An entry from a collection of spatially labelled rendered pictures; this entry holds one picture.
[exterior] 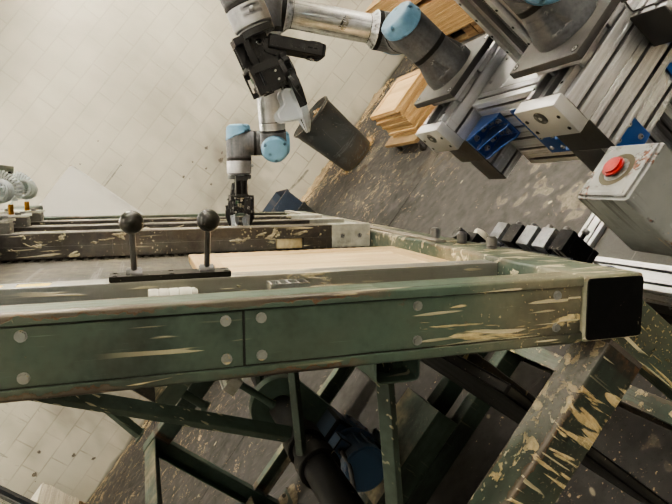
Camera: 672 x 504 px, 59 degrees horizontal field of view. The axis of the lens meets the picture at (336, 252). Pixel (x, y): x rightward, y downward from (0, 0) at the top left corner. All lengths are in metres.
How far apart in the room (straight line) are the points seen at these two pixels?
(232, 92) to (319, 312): 6.11
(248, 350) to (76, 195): 4.55
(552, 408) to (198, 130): 5.97
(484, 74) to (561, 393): 1.02
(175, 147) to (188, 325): 5.96
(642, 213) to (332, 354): 0.57
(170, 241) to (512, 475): 1.09
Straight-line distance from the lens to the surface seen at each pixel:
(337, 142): 5.93
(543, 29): 1.40
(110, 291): 1.05
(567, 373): 1.13
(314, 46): 1.20
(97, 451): 7.25
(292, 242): 1.79
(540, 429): 1.11
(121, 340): 0.81
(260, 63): 1.15
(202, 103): 6.81
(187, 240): 1.74
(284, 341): 0.83
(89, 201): 5.31
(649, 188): 1.11
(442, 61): 1.79
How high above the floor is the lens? 1.54
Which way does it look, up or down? 18 degrees down
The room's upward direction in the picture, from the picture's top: 53 degrees counter-clockwise
